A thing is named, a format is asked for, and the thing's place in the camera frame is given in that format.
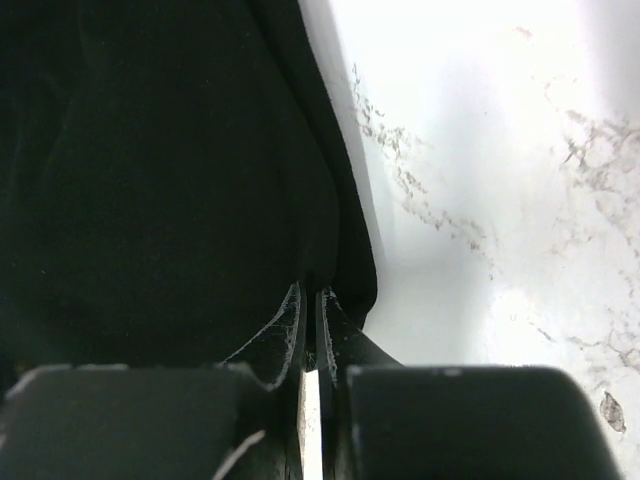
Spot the black t shirt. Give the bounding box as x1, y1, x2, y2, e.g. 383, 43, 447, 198
1, 1, 377, 367

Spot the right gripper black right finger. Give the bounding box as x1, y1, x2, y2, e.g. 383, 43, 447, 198
314, 290, 621, 479

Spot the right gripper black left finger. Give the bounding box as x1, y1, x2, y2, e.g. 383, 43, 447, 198
1, 285, 306, 479

